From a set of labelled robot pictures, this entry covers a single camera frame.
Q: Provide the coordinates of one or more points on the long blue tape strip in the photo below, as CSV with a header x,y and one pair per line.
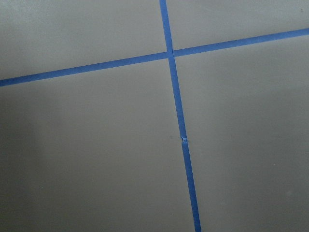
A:
x,y
180,115

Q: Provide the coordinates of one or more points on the crossing blue tape strip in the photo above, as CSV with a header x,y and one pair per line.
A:
x,y
154,57

